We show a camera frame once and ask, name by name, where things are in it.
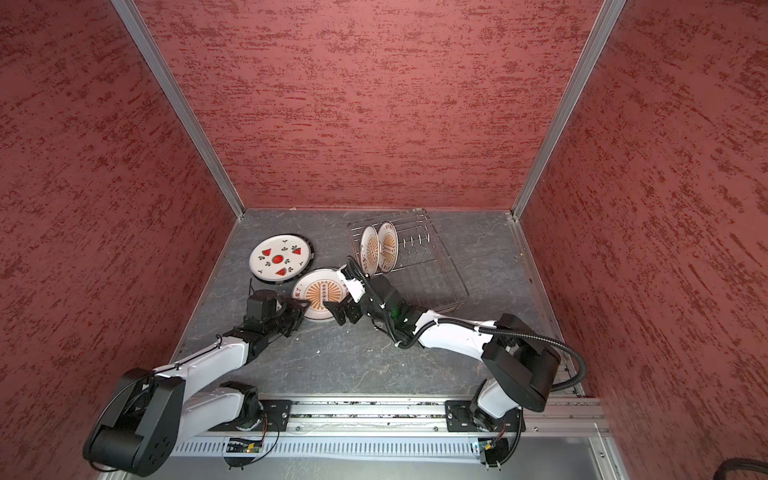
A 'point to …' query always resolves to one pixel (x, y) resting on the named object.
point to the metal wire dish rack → (424, 268)
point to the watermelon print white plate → (282, 258)
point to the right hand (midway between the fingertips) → (336, 298)
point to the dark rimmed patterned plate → (281, 259)
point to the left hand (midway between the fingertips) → (312, 309)
